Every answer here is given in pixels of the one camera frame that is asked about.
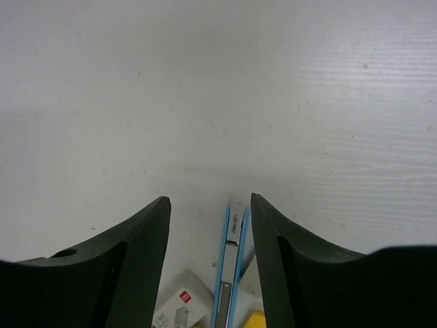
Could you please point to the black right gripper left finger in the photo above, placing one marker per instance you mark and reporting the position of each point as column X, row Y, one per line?
column 109, row 280

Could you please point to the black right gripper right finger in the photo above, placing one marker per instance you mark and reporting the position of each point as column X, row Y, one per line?
column 310, row 282

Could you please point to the grey eraser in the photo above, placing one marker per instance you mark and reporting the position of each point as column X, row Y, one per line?
column 250, row 284

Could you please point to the white eraser red label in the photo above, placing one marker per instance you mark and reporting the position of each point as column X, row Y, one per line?
column 184, row 303

